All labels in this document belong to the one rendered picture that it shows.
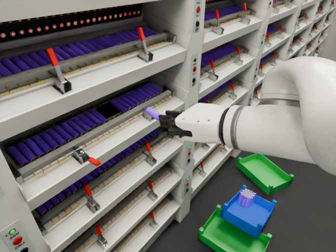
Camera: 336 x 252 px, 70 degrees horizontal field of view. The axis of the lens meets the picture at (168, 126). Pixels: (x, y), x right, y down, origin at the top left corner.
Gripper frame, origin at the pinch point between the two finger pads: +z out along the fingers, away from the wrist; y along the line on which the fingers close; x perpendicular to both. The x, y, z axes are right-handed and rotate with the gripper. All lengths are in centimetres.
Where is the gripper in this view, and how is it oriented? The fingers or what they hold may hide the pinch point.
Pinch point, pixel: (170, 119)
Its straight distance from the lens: 57.1
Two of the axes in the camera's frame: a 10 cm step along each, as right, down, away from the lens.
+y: -6.2, 4.3, -6.6
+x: 2.1, 9.0, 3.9
